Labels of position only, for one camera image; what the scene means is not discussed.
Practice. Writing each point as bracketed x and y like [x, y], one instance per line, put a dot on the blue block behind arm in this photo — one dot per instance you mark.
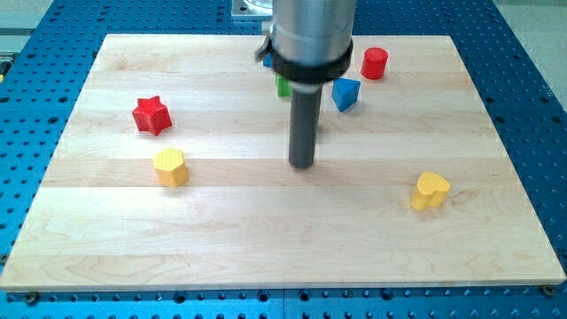
[267, 61]

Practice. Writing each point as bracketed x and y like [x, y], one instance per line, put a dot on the wooden board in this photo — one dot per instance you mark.
[102, 221]

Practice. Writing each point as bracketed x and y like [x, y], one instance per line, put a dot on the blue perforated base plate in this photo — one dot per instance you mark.
[515, 52]

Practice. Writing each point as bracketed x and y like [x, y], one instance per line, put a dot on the red star block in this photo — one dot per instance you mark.
[151, 115]

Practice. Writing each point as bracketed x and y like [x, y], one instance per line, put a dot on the blue triangle block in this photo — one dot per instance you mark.
[345, 93]

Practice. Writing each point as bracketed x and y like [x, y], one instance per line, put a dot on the green block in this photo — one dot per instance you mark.
[283, 87]

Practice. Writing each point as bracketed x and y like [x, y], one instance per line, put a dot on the yellow hexagon block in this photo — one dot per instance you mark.
[170, 167]

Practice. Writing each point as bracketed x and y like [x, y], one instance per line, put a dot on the black collar on arm end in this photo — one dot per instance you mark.
[296, 72]

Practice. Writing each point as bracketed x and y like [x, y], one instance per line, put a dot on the red cylinder block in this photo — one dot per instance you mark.
[374, 63]

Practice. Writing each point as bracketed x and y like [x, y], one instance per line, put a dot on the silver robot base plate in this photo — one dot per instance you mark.
[251, 9]

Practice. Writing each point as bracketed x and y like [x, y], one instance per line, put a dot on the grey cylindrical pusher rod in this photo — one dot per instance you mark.
[305, 110]

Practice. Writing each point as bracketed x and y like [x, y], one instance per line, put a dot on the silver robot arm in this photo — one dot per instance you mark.
[310, 43]

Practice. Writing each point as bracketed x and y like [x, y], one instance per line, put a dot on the yellow heart block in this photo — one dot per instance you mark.
[430, 191]

